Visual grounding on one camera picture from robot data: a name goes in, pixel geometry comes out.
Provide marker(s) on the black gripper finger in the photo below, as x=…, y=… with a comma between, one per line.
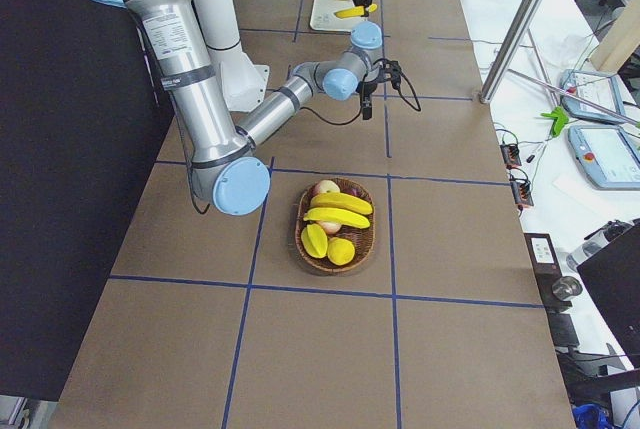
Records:
x=366, y=107

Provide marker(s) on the brown wicker basket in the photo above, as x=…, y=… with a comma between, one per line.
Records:
x=363, y=239

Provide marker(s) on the cream bear tray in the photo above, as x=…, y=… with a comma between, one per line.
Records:
x=322, y=16

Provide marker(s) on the red yellow apple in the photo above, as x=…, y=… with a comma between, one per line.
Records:
x=330, y=228

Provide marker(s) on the yellow star fruit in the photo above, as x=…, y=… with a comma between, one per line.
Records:
x=314, y=240

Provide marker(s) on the yellow lemon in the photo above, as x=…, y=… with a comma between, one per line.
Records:
x=340, y=251

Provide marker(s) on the orange electronics board far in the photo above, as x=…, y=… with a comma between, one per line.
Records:
x=511, y=155

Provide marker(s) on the orange electronics board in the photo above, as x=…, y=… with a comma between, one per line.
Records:
x=521, y=191
x=511, y=155

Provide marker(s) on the orange electronics board near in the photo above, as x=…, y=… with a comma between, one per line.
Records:
x=521, y=191

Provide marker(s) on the long silver reacher grabber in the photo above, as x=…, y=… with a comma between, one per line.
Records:
x=556, y=92

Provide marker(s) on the far teach pendant tablet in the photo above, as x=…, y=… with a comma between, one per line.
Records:
x=597, y=87

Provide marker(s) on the teach pendant tablet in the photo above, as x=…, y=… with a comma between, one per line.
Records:
x=597, y=87
x=607, y=155

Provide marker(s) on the small black box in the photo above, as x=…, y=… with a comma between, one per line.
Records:
x=544, y=263

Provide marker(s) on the near teach pendant tablet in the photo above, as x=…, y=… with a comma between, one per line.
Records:
x=607, y=155

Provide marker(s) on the metal cup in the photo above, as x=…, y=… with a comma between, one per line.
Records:
x=566, y=288

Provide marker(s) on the black monitor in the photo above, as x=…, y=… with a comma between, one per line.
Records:
x=609, y=272

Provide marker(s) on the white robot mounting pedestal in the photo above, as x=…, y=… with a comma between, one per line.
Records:
x=243, y=83

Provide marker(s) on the aluminium frame post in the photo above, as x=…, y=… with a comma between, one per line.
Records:
x=522, y=19

